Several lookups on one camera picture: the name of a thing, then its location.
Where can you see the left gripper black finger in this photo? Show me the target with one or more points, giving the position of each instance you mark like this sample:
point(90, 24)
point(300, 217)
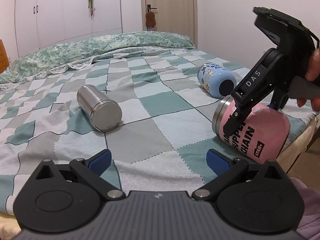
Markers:
point(236, 113)

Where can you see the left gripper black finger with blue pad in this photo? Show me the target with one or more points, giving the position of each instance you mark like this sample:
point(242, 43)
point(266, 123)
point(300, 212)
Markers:
point(228, 171)
point(88, 172)

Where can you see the pink cup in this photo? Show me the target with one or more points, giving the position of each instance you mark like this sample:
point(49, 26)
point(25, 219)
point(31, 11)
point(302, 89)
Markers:
point(260, 137)

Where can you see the light blue cup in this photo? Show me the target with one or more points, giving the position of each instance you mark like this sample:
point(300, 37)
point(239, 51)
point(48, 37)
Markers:
point(216, 80)

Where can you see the stainless steel cup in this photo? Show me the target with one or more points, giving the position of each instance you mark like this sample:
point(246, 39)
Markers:
point(104, 114)

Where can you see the person's right hand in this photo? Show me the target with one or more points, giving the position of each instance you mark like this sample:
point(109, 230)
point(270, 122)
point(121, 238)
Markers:
point(312, 74)

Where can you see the green checkered blanket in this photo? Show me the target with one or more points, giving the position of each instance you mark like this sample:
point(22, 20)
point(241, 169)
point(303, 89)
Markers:
point(160, 144)

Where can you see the green floral quilt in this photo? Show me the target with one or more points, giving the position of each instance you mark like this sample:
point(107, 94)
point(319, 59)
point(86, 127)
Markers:
point(59, 58)

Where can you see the beige wooden door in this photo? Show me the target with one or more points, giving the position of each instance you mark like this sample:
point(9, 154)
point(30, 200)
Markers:
point(174, 16)

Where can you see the wooden headboard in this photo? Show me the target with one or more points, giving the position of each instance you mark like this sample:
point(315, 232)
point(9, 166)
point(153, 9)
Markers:
point(4, 61)

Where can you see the white wardrobe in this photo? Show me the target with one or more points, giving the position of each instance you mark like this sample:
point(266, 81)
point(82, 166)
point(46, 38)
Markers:
point(42, 23)

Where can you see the hanging ornament on wardrobe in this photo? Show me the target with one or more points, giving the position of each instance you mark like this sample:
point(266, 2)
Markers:
point(91, 7)

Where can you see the red plush on door handle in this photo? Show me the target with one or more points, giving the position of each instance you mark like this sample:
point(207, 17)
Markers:
point(150, 21)

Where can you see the black door handle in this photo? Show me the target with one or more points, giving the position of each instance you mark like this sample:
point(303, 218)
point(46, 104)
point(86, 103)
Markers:
point(149, 8)

